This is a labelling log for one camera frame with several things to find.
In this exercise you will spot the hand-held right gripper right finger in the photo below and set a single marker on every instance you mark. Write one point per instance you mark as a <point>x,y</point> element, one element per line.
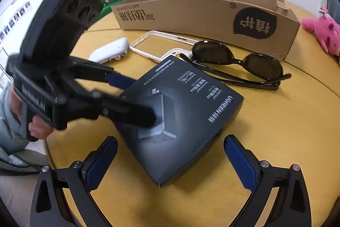
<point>243,163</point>

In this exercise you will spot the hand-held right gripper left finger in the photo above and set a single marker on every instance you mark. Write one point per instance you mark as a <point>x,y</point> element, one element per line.
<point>98,163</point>

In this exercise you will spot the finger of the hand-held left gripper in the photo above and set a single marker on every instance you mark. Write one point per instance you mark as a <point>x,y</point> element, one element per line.
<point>122,107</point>
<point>117,79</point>

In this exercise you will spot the dark charger box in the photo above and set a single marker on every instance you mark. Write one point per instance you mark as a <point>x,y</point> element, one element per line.
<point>183,123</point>

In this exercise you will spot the person's left hand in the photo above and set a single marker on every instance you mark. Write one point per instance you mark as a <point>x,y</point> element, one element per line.
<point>39,130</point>

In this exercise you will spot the white power bank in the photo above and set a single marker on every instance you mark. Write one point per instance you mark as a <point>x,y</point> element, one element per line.
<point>110,51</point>

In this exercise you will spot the wooden desk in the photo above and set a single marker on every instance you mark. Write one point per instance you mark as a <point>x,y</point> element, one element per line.
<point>265,131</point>

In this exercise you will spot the clear phone case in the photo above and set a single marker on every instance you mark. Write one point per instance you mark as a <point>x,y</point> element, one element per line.
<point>156,46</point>

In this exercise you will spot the black sunglasses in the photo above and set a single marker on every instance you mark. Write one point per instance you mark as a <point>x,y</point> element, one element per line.
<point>239,64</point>

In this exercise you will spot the cardboard box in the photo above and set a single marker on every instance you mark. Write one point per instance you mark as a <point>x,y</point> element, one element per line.
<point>212,11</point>

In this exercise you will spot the pink plush toy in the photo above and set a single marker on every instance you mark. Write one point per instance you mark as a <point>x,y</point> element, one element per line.
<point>325,31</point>

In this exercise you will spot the row of wall photos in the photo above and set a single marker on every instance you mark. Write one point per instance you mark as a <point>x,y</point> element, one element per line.
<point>14,17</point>

